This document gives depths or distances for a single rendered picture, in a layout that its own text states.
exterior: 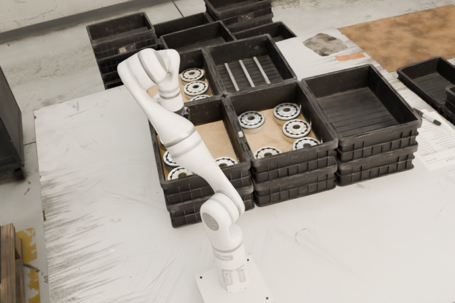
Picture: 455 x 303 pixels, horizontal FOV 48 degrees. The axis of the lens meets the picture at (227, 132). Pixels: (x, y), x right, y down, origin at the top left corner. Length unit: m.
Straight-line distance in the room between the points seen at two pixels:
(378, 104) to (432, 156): 0.28
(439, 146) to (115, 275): 1.26
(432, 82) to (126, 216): 2.03
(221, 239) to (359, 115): 0.84
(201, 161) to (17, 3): 3.79
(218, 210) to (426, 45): 3.01
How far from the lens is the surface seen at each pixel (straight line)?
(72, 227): 1.92
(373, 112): 2.00
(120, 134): 2.24
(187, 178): 1.62
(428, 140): 2.11
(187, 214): 1.74
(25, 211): 3.14
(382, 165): 1.88
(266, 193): 1.77
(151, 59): 1.26
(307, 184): 1.80
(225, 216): 1.33
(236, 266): 1.48
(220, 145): 1.87
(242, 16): 3.41
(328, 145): 1.69
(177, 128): 1.28
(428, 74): 3.28
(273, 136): 1.88
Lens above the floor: 2.04
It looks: 39 degrees down
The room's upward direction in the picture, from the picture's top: 8 degrees counter-clockwise
